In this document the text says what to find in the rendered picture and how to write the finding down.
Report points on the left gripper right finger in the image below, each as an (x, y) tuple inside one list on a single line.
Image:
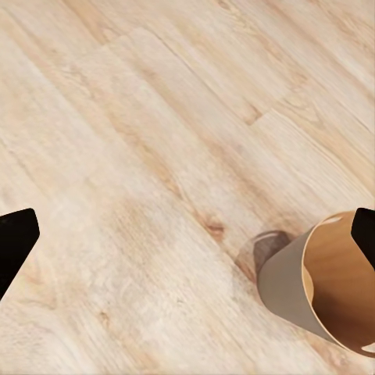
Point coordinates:
[(363, 232)]

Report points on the trash can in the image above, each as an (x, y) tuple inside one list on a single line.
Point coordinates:
[(323, 283)]

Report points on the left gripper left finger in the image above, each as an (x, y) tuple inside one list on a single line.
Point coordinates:
[(19, 232)]

